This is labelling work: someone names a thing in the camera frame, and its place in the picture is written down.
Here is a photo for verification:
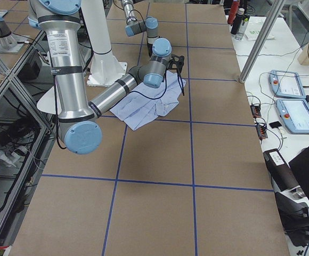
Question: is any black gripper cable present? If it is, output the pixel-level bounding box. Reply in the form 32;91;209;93
126;9;146;27
129;62;184;100

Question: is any white plastic chair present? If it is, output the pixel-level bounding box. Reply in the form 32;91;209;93
37;87;56;114

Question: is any clear black-capped water bottle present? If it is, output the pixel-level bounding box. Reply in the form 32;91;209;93
235;14;250;40

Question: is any upper teach pendant tablet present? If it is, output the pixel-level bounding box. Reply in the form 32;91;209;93
269;70;306;99

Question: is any aluminium frame post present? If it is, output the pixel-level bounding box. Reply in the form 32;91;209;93
239;0;285;83

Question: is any black water bottle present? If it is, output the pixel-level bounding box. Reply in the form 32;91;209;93
231;8;245;35

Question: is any blue striped button shirt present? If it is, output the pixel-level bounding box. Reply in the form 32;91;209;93
110;71;181;131

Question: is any lower teach pendant tablet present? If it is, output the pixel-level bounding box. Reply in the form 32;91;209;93
275;99;309;134

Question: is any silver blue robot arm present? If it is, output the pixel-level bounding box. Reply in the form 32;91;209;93
120;0;159;56
29;1;184;154

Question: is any red water bottle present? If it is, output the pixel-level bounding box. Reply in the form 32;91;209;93
227;0;240;25

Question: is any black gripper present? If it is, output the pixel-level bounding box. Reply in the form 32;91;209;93
167;54;185;96

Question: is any teach pendant tablet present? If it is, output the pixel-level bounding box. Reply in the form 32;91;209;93
275;99;309;134
269;70;306;99

